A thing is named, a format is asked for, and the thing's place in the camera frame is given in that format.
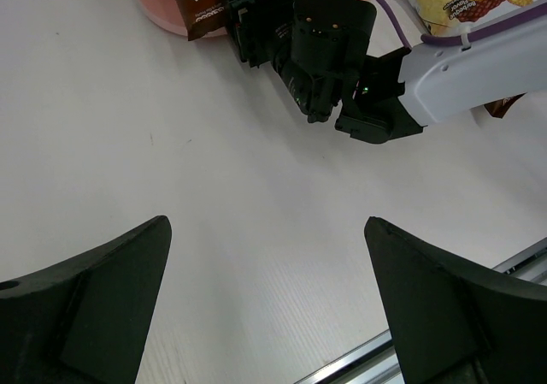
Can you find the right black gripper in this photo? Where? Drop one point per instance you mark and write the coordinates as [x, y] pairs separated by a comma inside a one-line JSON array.
[[259, 29]]

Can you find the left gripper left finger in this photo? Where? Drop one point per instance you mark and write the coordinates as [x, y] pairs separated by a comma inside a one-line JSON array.
[[87, 318]]

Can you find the aluminium mounting rail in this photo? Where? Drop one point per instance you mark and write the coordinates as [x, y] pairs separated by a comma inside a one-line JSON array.
[[427, 350]]

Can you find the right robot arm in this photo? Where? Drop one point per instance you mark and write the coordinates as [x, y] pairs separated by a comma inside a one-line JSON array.
[[319, 50]]

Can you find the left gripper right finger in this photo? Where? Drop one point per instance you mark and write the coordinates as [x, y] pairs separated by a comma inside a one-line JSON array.
[[453, 311]]

